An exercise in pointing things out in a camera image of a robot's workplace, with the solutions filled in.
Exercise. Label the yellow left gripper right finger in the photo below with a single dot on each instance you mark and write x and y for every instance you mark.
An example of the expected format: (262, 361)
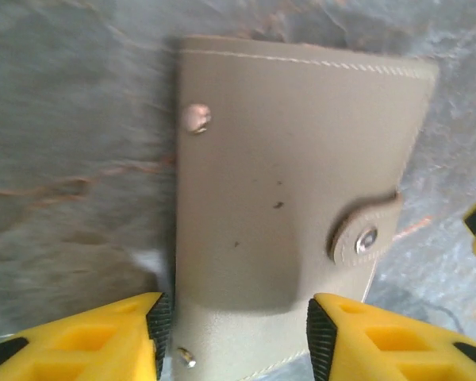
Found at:
(381, 349)

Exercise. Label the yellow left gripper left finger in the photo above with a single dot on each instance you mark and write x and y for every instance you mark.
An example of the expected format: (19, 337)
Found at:
(83, 349)

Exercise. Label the beige leather card holder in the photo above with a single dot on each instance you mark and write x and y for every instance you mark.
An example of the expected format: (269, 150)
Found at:
(285, 166)

